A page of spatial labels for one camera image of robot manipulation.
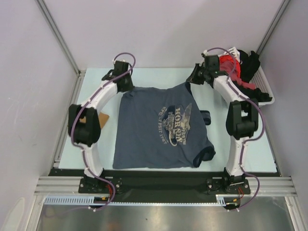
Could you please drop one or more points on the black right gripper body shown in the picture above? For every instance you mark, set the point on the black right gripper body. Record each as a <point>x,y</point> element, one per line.
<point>207,70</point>

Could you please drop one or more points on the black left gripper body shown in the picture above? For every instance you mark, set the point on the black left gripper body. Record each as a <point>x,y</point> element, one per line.
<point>128,84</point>

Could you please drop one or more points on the tan ribbed tank top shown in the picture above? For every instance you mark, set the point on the tan ribbed tank top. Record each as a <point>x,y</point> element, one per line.
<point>103,118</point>

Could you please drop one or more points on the blue printed garment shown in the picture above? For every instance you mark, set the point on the blue printed garment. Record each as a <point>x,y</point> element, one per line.
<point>161,129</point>

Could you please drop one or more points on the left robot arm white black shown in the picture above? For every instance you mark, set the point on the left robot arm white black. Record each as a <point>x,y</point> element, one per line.
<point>84,128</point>

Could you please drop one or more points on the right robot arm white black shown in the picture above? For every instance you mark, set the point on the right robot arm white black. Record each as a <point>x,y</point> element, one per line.
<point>242,117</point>

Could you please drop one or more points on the red garment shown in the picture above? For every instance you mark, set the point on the red garment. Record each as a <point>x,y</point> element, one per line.
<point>244,84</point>

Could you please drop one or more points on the pink garment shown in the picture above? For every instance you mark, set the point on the pink garment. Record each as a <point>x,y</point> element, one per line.
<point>234,74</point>

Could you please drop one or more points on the white black printed garment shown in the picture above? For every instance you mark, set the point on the white black printed garment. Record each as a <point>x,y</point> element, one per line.
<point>234,52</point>

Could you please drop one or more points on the grey plastic laundry basket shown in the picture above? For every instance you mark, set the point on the grey plastic laundry basket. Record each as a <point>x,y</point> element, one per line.
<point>261,82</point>

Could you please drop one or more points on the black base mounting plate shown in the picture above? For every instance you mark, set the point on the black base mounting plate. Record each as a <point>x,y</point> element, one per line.
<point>147,196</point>

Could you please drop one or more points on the left aluminium frame post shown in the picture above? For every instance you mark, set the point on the left aluminium frame post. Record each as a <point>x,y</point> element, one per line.
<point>58,35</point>

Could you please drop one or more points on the aluminium frame post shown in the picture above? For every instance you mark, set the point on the aluminium frame post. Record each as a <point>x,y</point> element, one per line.
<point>274,23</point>
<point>58,35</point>

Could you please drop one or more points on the right aluminium frame post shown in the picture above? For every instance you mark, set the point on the right aluminium frame post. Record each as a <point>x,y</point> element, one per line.
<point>274,23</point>

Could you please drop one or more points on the front aluminium frame rail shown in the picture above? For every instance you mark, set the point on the front aluminium frame rail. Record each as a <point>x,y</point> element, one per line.
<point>263,186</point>

